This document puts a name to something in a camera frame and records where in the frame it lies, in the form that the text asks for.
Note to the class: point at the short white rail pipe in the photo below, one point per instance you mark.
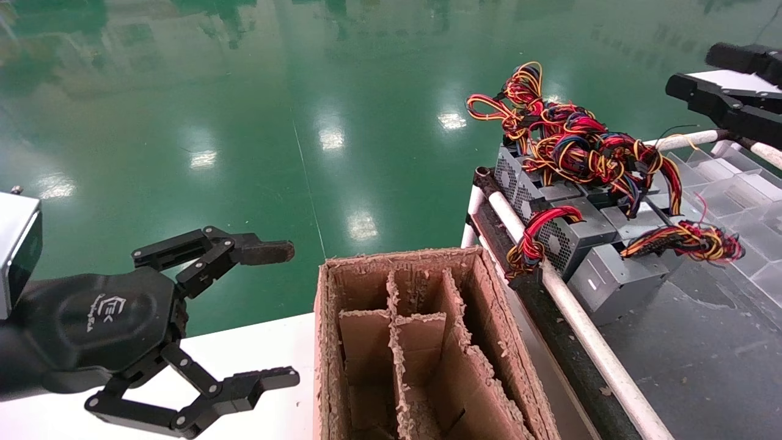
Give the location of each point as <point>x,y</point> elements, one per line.
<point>684,140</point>

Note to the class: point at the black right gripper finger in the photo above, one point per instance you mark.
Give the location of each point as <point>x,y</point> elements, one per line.
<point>751,60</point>
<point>751,119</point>

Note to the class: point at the white pipe leg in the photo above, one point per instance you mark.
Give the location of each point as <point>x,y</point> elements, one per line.
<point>475,220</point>

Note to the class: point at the worn cardboard divider box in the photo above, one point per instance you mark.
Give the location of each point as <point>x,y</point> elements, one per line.
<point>476,373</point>

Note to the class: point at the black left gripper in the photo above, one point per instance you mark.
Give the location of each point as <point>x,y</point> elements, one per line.
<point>91,324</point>

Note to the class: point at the long white rail pipe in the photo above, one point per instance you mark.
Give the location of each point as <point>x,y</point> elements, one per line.
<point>586,333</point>

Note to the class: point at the clear plastic divider tray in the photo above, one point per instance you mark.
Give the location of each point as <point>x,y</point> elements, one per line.
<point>751,201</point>

